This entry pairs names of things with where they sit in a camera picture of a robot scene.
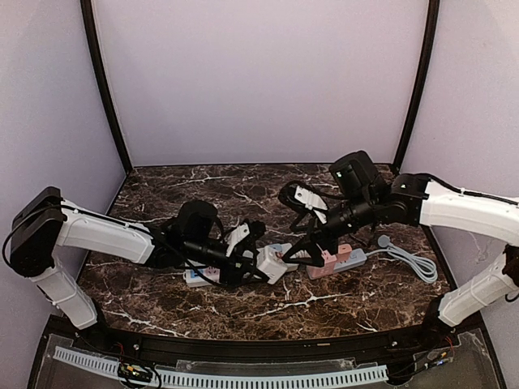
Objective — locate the right black frame post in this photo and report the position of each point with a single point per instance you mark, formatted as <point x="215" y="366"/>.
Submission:
<point x="433" y="12"/>

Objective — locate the small circuit board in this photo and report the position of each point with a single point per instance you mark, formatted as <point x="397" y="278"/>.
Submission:
<point x="134" y="372"/>

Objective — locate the black frame post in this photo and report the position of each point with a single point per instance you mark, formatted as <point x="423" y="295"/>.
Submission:
<point x="94" y="49"/>
<point x="433" y="12"/>

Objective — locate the grey-blue power strip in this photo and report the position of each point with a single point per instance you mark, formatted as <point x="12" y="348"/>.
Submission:
<point x="357" y="259"/>

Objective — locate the large pink cube socket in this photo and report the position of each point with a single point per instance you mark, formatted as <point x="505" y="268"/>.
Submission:
<point x="327" y="269"/>

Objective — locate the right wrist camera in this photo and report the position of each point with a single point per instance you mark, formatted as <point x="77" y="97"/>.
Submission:
<point x="302" y="199"/>

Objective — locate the black front table rail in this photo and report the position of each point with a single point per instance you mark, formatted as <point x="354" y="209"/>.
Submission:
<point x="174" y="329"/>

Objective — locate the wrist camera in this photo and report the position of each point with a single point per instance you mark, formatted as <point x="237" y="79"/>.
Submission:
<point x="302" y="199"/>
<point x="244" y="237"/>

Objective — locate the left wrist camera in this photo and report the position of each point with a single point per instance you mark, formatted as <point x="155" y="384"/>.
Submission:
<point x="244" y="237"/>

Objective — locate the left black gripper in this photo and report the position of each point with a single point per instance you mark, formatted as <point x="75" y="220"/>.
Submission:
<point x="242" y="257"/>

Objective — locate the small blue plug adapter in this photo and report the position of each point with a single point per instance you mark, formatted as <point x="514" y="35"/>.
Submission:
<point x="281" y="248"/>

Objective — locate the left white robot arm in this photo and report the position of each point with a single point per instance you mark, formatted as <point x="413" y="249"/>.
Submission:
<point x="194" y="238"/>

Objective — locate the small pink plug adapter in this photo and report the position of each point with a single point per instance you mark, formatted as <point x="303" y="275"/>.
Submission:
<point x="343" y="253"/>

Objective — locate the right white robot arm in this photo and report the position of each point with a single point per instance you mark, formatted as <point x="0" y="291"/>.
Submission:
<point x="412" y="199"/>

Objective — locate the white cube socket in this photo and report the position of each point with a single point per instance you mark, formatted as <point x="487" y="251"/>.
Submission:
<point x="270" y="262"/>

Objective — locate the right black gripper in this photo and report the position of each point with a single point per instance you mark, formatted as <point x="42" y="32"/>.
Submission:
<point x="312" y="236"/>

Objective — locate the left black frame post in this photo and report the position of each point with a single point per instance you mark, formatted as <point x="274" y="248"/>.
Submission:
<point x="94" y="49"/>

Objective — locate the white slotted cable duct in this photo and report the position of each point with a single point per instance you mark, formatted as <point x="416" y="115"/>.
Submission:
<point x="202" y="374"/>

